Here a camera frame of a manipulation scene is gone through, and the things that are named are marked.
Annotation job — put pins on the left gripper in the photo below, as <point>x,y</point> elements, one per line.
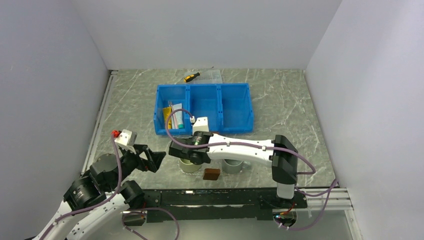
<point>152,164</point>

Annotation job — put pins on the light green ceramic mug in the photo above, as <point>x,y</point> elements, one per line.
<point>188,167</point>

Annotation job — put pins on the clear toothbrush holder brown ends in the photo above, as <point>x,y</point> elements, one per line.
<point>212,170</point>

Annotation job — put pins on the grey ceramic mug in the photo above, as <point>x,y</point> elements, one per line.
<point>231,166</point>

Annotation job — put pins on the white teal toothpaste tube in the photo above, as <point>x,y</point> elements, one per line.
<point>178,119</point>

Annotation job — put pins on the blue three-compartment plastic bin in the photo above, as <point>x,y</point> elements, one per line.
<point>227,106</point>

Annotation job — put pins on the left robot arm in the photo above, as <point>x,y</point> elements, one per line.
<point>102,192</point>

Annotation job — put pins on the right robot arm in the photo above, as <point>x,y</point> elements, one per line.
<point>278,154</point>

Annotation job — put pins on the yellow toothpaste tube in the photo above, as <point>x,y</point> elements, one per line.
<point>166,111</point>

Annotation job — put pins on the yellow black screwdriver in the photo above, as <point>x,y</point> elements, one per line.
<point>191,77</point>

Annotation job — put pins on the clear plastic organizer box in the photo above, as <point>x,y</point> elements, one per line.
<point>212,76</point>

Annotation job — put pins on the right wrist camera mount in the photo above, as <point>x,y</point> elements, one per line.
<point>199,124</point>

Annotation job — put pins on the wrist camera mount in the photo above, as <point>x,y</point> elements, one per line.
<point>199,124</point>
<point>125,139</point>

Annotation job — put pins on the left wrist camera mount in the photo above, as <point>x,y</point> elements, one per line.
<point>125,139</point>

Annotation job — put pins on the aluminium side rail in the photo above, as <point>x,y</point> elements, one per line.
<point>79,98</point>

